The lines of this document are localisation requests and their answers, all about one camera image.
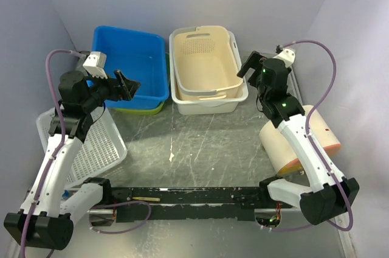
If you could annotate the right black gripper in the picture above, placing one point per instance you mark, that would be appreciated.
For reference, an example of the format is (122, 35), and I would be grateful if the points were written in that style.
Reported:
(254, 61)

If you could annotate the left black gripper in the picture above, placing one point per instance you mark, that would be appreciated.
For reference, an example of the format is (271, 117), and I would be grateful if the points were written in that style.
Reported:
(128, 86)

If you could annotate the green plastic tub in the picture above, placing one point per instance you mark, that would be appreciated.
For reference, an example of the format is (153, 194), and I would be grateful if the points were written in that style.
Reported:
(153, 75)

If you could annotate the blue plastic tub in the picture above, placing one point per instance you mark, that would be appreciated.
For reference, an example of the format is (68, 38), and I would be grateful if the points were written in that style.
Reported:
(116, 42)

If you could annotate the beige perforated basket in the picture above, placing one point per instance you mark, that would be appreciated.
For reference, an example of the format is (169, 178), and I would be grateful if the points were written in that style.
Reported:
(204, 63)

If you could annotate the white plastic tub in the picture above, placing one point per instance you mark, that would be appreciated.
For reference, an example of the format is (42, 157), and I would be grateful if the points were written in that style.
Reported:
(189, 107)

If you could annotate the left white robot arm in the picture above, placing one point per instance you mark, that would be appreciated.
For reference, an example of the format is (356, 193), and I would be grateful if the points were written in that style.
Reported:
(43, 220)

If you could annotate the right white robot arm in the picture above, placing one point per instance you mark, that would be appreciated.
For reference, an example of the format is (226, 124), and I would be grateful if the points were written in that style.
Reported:
(329, 192)

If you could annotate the white mesh basket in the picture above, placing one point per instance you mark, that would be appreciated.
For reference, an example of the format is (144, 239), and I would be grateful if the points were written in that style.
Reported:
(102, 150)

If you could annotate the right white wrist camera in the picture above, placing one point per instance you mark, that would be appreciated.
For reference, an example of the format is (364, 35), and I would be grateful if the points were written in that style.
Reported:
(285, 54)

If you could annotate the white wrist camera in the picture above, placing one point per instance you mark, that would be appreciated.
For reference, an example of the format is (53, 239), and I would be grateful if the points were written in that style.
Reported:
(285, 54)
(94, 64)

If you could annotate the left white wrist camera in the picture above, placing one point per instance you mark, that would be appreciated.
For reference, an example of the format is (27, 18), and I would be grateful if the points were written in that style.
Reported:
(94, 64)

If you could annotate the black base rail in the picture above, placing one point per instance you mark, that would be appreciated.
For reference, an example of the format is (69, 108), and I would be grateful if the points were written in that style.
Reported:
(194, 203)

